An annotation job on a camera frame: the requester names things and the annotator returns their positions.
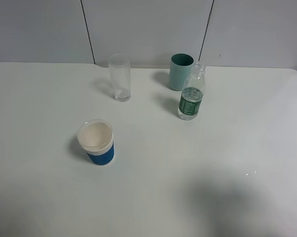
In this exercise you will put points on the blue white paper cup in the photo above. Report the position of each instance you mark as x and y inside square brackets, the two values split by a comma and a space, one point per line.
[97, 140]

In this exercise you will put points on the clear tall drinking glass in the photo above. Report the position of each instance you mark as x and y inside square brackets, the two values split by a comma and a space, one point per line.
[119, 67]

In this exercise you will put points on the clear bottle green label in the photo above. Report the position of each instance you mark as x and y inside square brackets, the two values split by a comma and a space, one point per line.
[192, 93]

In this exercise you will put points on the teal cylindrical cup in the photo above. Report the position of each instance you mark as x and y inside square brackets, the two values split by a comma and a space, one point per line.
[180, 69]

